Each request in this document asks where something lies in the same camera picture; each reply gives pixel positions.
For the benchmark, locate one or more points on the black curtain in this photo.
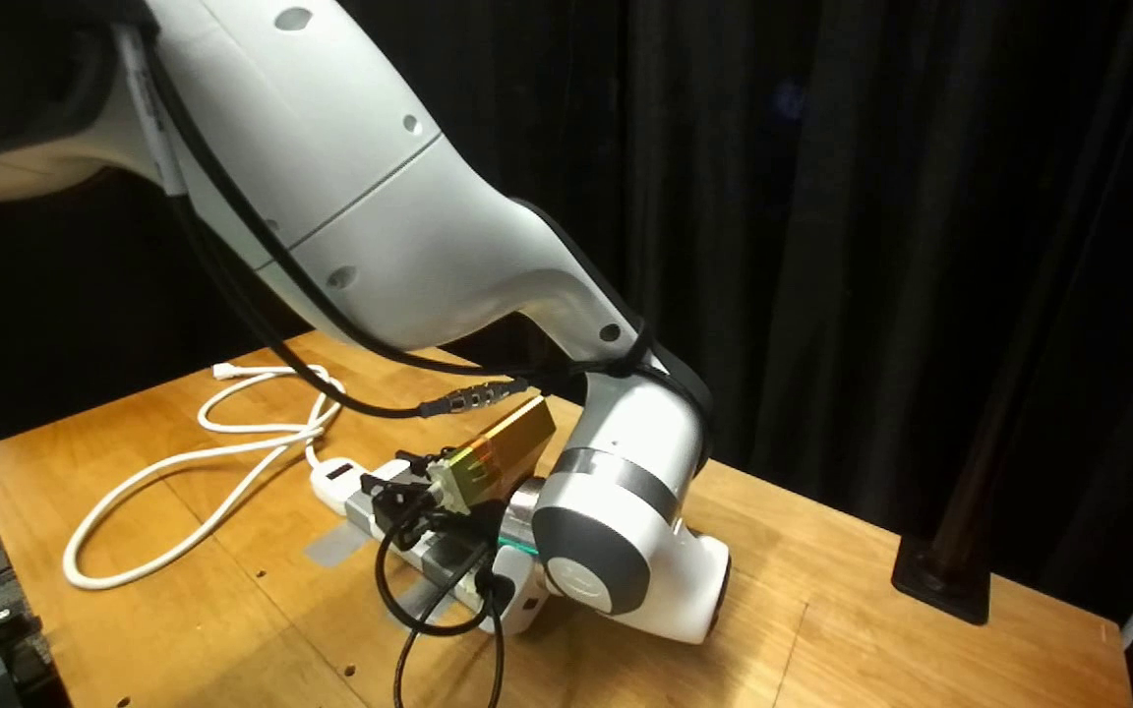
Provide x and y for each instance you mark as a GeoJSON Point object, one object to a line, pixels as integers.
{"type": "Point", "coordinates": [922, 197]}

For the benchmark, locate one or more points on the grey tape strip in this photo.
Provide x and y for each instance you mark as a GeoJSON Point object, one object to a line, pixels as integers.
{"type": "Point", "coordinates": [419, 611]}
{"type": "Point", "coordinates": [333, 547]}

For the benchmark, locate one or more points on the gold wrist camera bar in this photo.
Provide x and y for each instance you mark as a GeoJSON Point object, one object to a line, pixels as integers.
{"type": "Point", "coordinates": [499, 455]}

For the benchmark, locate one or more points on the tall stand pole with base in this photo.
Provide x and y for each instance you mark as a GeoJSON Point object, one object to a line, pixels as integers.
{"type": "Point", "coordinates": [945, 573]}

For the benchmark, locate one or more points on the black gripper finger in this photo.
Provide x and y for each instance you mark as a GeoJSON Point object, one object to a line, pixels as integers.
{"type": "Point", "coordinates": [425, 516]}
{"type": "Point", "coordinates": [398, 483]}

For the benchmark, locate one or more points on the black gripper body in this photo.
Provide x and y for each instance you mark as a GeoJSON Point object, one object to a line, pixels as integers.
{"type": "Point", "coordinates": [494, 536]}

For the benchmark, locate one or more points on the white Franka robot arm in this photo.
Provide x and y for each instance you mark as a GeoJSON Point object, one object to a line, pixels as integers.
{"type": "Point", "coordinates": [371, 197]}

